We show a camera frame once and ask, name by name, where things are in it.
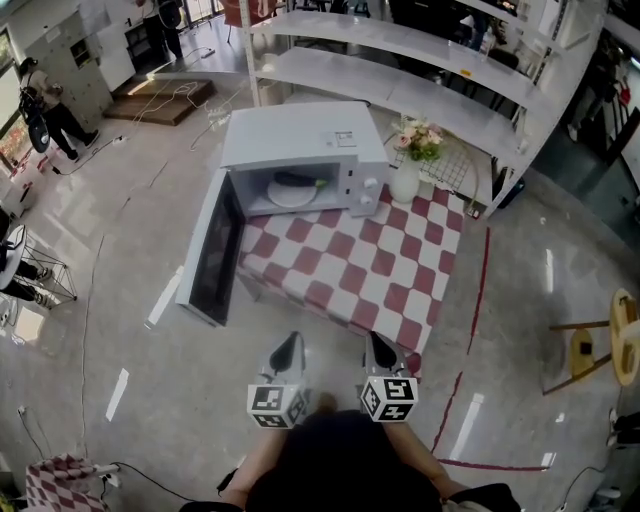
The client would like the black floor cable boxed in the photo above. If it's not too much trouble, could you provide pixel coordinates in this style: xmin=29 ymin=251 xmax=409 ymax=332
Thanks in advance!
xmin=106 ymin=460 xmax=222 ymax=504

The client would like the person's black clothed torso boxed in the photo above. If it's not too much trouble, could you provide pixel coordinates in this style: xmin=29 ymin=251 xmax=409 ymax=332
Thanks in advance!
xmin=244 ymin=409 xmax=521 ymax=512

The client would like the white power strip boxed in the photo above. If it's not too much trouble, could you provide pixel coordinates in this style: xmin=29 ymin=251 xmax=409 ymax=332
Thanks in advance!
xmin=91 ymin=462 xmax=123 ymax=489

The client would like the white box appliance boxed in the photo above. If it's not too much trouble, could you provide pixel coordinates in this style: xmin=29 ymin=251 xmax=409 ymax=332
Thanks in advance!
xmin=0 ymin=173 xmax=39 ymax=220

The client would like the white metal shelving unit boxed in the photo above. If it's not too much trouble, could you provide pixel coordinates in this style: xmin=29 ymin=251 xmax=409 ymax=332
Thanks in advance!
xmin=238 ymin=0 xmax=607 ymax=217

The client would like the white round plate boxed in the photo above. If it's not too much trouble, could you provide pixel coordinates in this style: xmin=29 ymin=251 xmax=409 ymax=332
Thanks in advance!
xmin=266 ymin=178 xmax=319 ymax=208

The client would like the brown wooden platform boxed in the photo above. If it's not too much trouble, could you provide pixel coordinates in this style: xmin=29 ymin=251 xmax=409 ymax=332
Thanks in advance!
xmin=102 ymin=78 xmax=218 ymax=128

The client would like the person's right forearm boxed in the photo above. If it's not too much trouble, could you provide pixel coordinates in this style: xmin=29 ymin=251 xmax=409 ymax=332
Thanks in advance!
xmin=383 ymin=421 xmax=454 ymax=501

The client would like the pink flower bouquet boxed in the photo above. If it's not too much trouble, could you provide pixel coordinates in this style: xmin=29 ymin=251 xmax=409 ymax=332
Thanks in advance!
xmin=391 ymin=117 xmax=447 ymax=163

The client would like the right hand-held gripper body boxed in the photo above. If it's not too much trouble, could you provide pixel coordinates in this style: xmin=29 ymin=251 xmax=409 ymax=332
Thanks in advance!
xmin=360 ymin=330 xmax=419 ymax=424

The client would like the grey locker cabinet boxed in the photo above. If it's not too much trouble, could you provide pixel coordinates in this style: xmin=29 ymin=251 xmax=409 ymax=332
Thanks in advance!
xmin=22 ymin=7 xmax=117 ymax=132

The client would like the red white checked tablecloth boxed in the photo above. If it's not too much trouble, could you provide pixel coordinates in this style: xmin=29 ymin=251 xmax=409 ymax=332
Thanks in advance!
xmin=234 ymin=183 xmax=464 ymax=357

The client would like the white floor cable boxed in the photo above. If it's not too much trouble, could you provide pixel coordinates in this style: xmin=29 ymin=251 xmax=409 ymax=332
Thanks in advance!
xmin=132 ymin=45 xmax=236 ymax=151

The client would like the black wire grid panel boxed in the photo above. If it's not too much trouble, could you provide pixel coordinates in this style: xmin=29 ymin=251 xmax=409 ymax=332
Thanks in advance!
xmin=389 ymin=146 xmax=482 ymax=202

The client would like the white vase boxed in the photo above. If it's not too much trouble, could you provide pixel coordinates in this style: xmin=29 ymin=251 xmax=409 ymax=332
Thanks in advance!
xmin=388 ymin=158 xmax=422 ymax=204

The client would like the wooden stool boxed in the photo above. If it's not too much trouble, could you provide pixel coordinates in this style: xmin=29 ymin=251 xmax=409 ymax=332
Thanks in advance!
xmin=542 ymin=287 xmax=640 ymax=397

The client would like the white bucket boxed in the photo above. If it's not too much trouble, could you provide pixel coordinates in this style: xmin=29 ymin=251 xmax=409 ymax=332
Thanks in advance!
xmin=256 ymin=79 xmax=290 ymax=107

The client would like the dark eggplant food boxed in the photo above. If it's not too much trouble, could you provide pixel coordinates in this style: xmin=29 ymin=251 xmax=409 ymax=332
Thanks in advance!
xmin=273 ymin=171 xmax=329 ymax=191

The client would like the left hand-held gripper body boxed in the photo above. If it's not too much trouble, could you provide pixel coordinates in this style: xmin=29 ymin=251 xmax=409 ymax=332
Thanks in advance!
xmin=246 ymin=330 xmax=310 ymax=430

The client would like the white cabinet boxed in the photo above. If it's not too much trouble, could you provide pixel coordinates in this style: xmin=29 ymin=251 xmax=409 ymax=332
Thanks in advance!
xmin=93 ymin=0 xmax=139 ymax=94

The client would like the black wire frame side table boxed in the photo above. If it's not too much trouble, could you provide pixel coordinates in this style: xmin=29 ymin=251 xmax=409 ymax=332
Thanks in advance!
xmin=0 ymin=224 xmax=79 ymax=312

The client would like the small red checked cloth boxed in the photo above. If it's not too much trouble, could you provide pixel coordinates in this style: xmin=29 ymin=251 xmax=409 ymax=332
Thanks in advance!
xmin=24 ymin=451 xmax=107 ymax=512

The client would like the person's left forearm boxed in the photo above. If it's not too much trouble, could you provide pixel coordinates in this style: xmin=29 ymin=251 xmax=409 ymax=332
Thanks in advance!
xmin=227 ymin=425 xmax=292 ymax=509

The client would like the white microwave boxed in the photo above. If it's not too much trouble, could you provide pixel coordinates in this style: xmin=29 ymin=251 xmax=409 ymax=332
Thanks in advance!
xmin=175 ymin=102 xmax=390 ymax=329

